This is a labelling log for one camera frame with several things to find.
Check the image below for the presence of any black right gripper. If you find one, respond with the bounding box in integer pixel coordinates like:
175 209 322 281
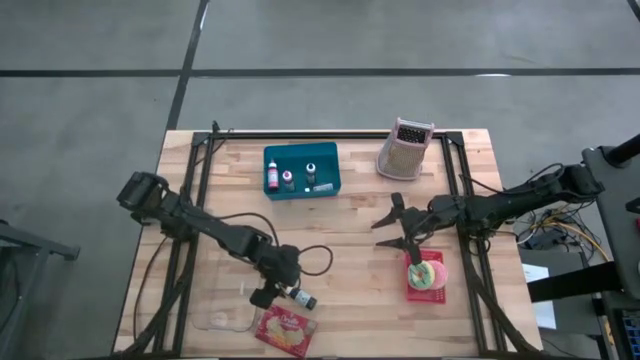
370 192 459 266

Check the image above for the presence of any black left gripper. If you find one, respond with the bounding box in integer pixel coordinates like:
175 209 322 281
249 243 303 310

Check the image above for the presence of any red snack packet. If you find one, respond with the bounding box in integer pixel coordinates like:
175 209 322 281
253 302 319 359

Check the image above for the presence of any mint frosted donut black drizzle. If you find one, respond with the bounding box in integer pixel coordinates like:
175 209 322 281
407 260 437 292

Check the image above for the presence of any pink frosted donut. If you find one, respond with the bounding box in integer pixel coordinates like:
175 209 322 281
429 259 449 291

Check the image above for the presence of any clear glass baking dish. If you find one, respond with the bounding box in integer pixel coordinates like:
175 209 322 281
192 234 266 333

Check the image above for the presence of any pink box grater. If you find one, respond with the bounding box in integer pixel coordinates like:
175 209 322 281
375 117 435 181

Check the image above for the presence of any red plastic basket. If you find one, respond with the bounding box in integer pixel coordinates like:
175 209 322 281
403 248 447 305

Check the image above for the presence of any teal plastic bin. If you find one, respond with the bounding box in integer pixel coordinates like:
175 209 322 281
263 141 343 202

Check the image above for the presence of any white paper sheet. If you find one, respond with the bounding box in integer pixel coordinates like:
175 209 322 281
521 263 558 331

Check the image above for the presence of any black support beam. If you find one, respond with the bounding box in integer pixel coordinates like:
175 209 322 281
527 260 624 304

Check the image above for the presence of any dark grey equipment cart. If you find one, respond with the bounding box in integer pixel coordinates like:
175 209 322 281
582 134 640 301

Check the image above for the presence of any grey metal stand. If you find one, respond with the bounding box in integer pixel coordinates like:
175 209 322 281
0 222 81 360

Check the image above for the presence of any blue crate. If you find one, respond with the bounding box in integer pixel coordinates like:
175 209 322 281
619 309 640 360

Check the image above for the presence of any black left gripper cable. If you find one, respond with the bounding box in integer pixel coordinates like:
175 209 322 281
219 212 335 278

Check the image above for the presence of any black aluminium rig frame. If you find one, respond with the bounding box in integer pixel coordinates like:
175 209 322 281
114 127 546 359

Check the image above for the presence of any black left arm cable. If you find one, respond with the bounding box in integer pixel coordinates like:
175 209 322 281
197 119 236 166

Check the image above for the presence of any yellow floor cable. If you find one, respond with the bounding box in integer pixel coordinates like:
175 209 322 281
542 202 612 264

